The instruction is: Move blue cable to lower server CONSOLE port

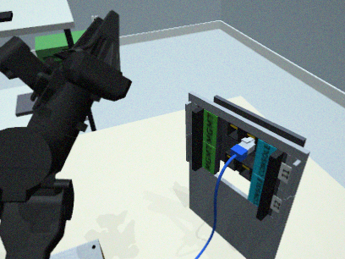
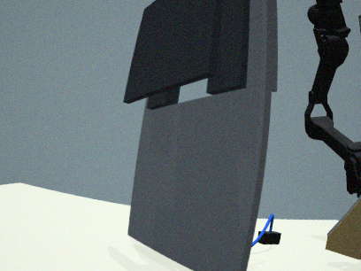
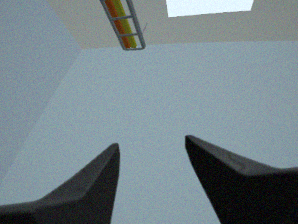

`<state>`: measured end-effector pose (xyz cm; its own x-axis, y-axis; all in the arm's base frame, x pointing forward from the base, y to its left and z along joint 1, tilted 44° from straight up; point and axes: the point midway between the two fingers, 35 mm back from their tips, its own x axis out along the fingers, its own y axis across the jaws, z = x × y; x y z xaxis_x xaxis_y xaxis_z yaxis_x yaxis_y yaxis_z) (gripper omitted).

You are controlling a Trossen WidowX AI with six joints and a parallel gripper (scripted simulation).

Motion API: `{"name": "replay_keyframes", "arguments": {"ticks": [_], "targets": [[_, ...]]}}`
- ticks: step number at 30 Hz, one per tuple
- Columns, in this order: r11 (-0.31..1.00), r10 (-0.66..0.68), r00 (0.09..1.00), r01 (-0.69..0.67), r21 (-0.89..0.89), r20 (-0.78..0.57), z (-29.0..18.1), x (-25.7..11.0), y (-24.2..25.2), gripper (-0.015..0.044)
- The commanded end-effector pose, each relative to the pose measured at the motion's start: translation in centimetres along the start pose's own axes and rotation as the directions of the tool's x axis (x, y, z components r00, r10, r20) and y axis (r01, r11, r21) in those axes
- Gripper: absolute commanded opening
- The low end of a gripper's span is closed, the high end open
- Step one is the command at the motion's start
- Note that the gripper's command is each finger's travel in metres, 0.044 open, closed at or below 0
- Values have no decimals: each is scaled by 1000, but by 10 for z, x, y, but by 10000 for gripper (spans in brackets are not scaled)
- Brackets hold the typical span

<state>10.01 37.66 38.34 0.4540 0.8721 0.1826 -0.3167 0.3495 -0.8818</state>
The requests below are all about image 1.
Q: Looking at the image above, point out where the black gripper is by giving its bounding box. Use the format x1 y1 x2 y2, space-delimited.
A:
30 10 132 137

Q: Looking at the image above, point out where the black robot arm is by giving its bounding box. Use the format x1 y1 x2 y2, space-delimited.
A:
0 36 76 259

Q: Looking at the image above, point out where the blue network cable plug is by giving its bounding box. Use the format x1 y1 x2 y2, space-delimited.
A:
195 137 255 259

